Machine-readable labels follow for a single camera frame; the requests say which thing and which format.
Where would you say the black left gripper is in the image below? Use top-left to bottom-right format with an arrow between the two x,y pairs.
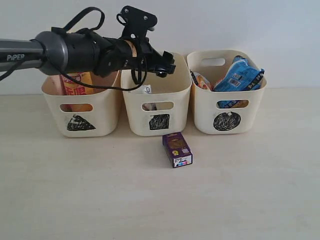
95,5 -> 176,78

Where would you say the blue white milk carton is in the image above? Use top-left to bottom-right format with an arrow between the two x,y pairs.
141,84 -> 157,111

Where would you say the orange instant noodle packet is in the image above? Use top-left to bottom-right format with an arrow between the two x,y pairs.
190,71 -> 213,92

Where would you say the yellow Lays chips can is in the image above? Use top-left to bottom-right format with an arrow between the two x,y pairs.
59,72 -> 94,112

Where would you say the purple milk carton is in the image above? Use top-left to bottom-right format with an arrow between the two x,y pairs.
162,132 -> 193,168

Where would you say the blue instant noodle packet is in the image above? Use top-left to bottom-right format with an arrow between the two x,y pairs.
212,55 -> 265,92

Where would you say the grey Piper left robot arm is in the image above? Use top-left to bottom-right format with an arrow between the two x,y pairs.
0,5 -> 176,79

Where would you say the cream bin square mark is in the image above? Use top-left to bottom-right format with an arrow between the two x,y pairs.
123,53 -> 192,137

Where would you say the cream bin triangle mark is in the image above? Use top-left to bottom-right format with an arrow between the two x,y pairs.
40,52 -> 123,139

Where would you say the cream bin circle mark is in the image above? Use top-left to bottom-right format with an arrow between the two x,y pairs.
186,50 -> 267,135

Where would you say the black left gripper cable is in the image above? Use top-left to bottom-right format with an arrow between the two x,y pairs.
0,6 -> 148,92

